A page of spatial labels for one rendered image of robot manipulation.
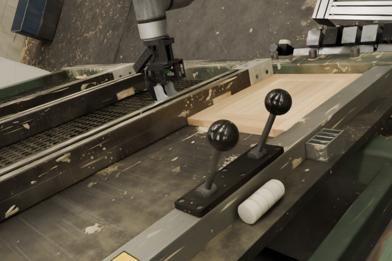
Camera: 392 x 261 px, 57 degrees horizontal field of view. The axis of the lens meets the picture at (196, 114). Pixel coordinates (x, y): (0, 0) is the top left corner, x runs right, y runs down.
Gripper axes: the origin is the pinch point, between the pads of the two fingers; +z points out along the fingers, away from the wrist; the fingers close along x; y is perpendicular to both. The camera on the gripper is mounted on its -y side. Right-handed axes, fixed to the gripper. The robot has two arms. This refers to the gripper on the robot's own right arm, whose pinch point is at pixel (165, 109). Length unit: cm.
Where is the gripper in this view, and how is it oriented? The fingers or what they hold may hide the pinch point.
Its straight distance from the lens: 101.5
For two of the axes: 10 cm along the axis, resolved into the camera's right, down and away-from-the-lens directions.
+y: 7.0, 1.2, -7.0
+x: 6.9, -3.5, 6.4
